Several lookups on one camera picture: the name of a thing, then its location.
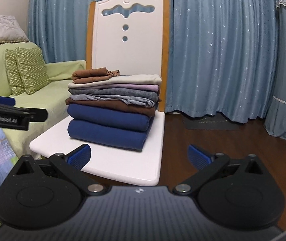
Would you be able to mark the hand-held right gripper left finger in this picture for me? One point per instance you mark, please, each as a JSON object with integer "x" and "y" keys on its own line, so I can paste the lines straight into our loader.
{"x": 79, "y": 157}

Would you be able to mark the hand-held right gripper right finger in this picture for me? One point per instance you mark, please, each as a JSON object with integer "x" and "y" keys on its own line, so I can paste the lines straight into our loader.
{"x": 198, "y": 157}

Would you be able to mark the light brown cloth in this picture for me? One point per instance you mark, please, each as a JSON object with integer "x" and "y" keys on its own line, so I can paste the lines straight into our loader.
{"x": 87, "y": 74}

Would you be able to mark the stack of folded clothes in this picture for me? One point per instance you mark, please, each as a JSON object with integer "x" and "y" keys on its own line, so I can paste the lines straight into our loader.
{"x": 107, "y": 130}

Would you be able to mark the green zigzag pillow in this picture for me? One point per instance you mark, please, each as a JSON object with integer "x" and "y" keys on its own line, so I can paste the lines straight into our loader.
{"x": 32, "y": 67}
{"x": 11, "y": 70}

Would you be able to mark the grey floor mat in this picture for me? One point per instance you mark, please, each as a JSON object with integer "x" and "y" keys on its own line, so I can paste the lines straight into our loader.
{"x": 211, "y": 124}

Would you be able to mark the green covered sofa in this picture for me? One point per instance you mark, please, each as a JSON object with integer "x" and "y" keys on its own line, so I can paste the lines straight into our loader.
{"x": 52, "y": 87}

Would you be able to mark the white quilted cushion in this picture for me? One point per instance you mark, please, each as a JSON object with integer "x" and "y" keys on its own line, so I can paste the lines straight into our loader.
{"x": 5, "y": 29}

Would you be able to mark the white wooden chair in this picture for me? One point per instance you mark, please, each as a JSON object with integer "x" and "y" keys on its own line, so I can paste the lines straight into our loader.
{"x": 132, "y": 55}

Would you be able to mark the blue starry curtain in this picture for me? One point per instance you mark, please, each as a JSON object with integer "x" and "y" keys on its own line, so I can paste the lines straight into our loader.
{"x": 220, "y": 42}

